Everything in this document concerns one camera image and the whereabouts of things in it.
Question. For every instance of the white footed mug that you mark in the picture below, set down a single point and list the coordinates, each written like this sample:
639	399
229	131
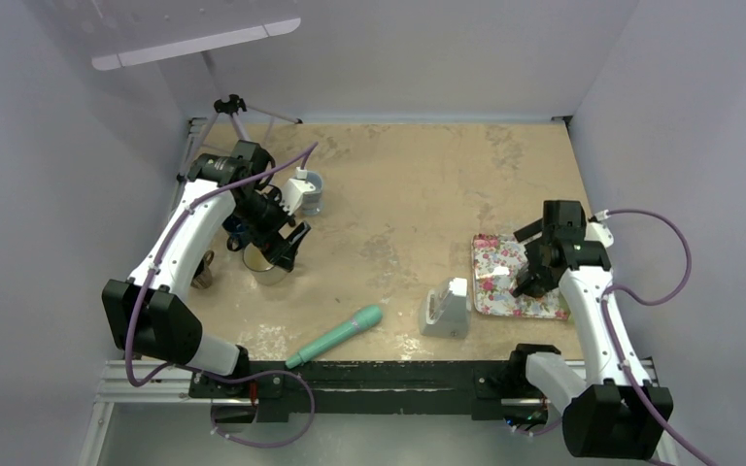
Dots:
312	203

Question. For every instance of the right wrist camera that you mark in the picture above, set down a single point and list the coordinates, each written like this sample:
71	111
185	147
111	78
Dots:
598	231

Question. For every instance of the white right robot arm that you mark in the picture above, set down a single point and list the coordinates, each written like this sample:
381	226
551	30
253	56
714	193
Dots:
592	321

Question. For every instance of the floral tray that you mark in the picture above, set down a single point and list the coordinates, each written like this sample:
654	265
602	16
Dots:
496	261

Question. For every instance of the overhead light panel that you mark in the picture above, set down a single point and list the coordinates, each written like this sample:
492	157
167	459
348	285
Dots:
115	34

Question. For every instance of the teal handheld massager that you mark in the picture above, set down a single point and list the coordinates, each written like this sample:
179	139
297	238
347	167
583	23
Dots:
362	320

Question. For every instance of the cream mug black handle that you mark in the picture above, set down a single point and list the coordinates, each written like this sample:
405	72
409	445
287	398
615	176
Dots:
263	272

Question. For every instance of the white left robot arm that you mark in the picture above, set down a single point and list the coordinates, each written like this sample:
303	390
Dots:
147	311

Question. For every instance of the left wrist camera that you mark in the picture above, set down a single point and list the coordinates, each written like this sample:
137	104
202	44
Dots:
295	189

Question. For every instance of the grey charging dock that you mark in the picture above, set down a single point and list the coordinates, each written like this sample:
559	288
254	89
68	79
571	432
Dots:
446	310

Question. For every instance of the dark blue mug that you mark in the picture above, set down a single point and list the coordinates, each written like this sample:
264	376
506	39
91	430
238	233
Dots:
237	233

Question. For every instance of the black mounting base rail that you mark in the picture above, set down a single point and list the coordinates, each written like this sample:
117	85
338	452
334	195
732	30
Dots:
480	389

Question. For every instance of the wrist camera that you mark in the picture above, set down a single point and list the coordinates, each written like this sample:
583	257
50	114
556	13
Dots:
598	231
295	189

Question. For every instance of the camera tripod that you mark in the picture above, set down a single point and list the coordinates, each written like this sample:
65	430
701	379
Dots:
229	106

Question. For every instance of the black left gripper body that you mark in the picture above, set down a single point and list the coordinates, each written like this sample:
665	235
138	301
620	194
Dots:
265	217

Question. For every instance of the brown small mug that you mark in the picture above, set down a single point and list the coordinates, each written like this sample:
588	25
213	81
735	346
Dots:
203	277

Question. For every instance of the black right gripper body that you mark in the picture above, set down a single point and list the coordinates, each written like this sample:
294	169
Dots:
534	249

